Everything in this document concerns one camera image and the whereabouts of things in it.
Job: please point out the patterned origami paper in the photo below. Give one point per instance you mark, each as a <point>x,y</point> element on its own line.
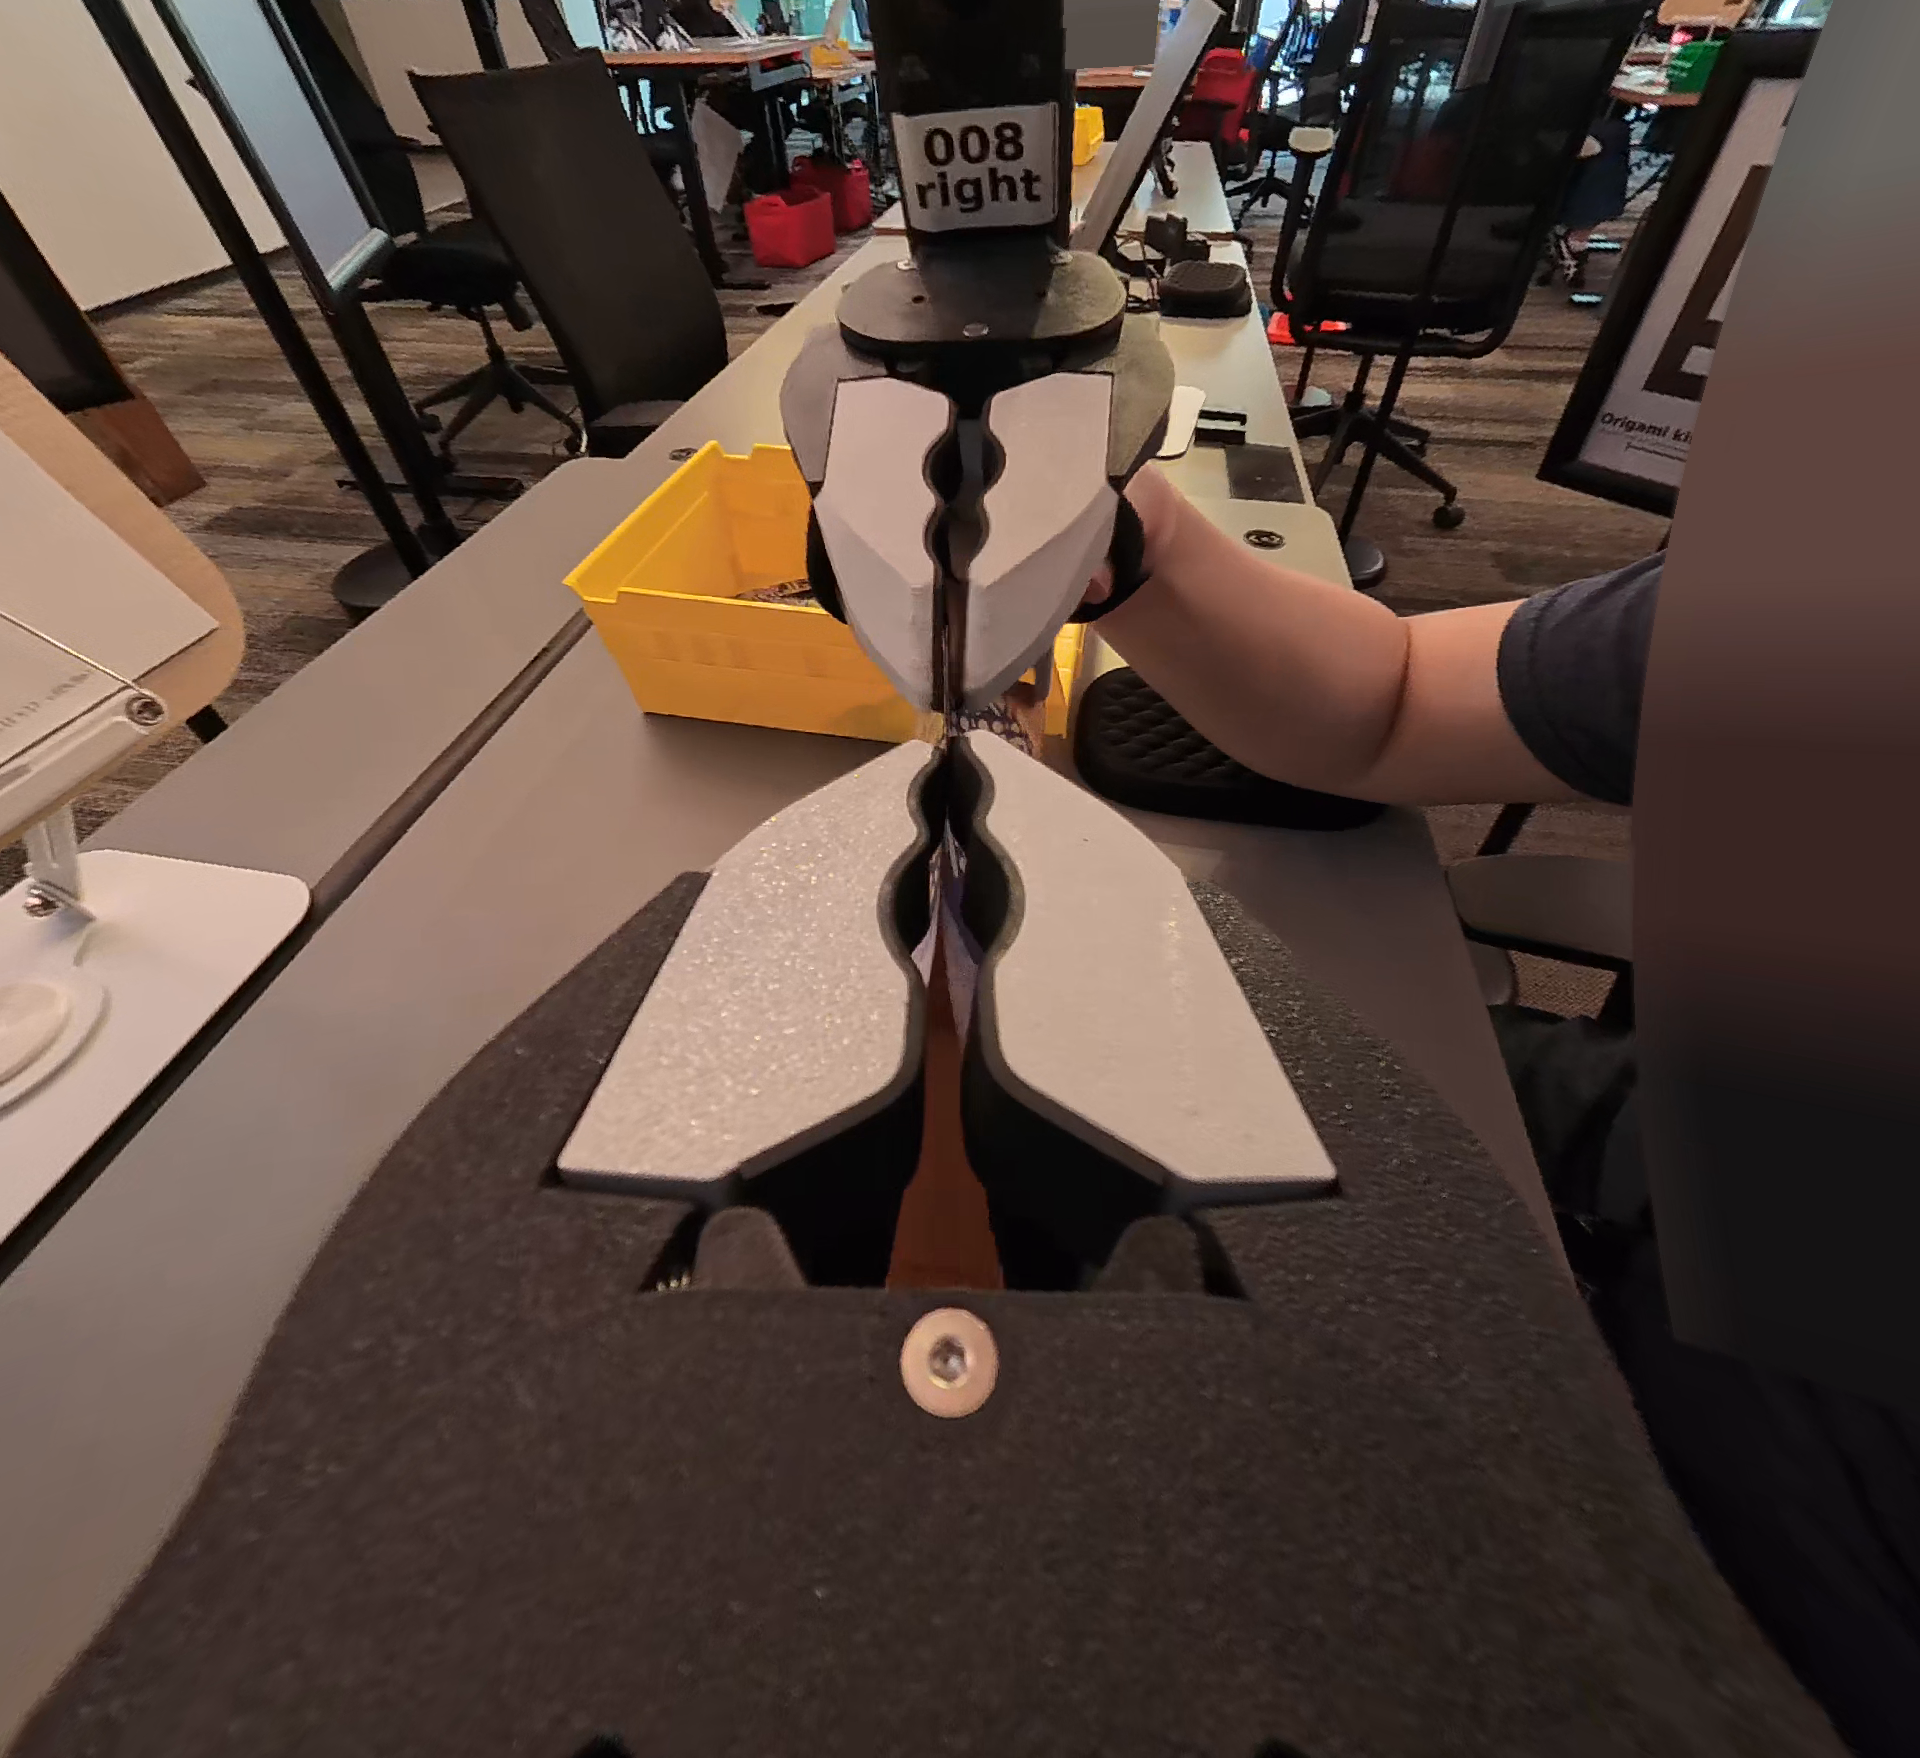
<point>1021,721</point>

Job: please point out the black swivel office chair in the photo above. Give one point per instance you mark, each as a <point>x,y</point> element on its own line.
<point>464,273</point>

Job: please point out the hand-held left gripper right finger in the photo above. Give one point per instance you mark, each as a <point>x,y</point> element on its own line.
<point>1157,1022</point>

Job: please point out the dark patterned paper sheet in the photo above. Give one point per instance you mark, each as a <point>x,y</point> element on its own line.
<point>774,594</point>

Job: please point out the rolling whiteboard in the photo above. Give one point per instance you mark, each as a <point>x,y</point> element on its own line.
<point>225,48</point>

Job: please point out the red tote bag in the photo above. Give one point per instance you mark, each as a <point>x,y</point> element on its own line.
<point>839,190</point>
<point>788,231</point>

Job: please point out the dark slanted board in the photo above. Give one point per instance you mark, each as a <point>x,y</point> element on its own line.
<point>1157,108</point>

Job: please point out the black high-back chair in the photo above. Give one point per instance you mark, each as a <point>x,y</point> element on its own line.
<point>586,243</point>

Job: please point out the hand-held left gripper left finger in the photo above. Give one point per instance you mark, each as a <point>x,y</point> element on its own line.
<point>751,1022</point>

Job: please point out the white metal document stand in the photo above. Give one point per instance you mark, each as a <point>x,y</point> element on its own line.
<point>167,947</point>

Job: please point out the yellow plastic bin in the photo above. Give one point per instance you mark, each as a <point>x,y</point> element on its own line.
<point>1088,136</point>
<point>677,648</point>

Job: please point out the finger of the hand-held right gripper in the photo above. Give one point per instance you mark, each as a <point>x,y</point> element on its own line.
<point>1050,498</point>
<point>878,513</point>

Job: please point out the black mesh office chair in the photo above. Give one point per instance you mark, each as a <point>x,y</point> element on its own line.
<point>1441,183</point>

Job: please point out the black stand pole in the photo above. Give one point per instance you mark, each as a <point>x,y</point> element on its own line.
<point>225,258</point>

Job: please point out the black framed marker sign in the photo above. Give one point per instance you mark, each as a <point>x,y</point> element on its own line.
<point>1664,289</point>

